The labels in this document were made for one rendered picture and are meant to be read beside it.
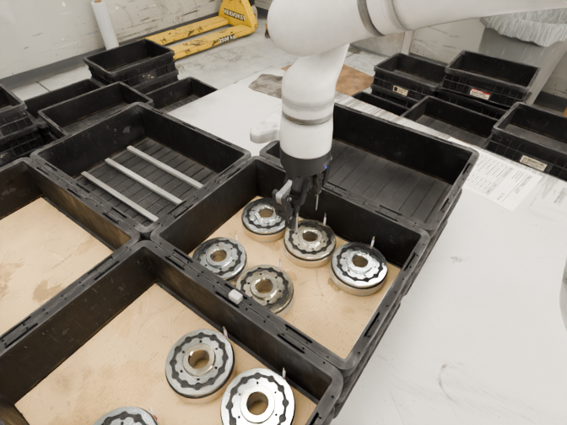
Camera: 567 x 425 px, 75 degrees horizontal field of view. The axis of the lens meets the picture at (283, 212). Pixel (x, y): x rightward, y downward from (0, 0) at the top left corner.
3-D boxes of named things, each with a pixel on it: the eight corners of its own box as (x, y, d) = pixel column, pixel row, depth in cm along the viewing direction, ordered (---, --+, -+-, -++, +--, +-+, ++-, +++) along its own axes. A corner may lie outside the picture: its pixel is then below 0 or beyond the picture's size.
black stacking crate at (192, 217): (414, 274, 72) (431, 235, 64) (338, 405, 55) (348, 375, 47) (257, 194, 89) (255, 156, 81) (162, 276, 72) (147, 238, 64)
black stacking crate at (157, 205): (256, 193, 89) (254, 155, 81) (161, 275, 72) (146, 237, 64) (149, 139, 105) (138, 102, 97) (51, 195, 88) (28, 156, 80)
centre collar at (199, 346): (223, 357, 55) (222, 356, 55) (197, 384, 53) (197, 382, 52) (201, 338, 57) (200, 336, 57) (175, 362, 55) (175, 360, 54)
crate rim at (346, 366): (429, 242, 65) (433, 234, 64) (347, 383, 48) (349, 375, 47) (256, 162, 82) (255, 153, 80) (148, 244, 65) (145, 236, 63)
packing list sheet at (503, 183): (543, 174, 111) (544, 173, 111) (517, 214, 99) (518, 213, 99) (441, 134, 127) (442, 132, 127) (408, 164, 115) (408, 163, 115)
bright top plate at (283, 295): (303, 280, 66) (303, 278, 65) (273, 325, 59) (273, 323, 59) (256, 257, 69) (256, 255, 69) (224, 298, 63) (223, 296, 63)
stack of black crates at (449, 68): (508, 144, 219) (548, 69, 186) (487, 170, 201) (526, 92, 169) (441, 119, 239) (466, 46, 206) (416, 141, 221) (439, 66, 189)
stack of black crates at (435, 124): (478, 177, 197) (506, 121, 173) (455, 206, 181) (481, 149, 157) (412, 148, 216) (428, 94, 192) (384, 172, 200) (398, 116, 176)
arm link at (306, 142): (283, 115, 59) (283, 78, 55) (343, 137, 55) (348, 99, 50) (245, 140, 54) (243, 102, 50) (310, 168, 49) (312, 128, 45)
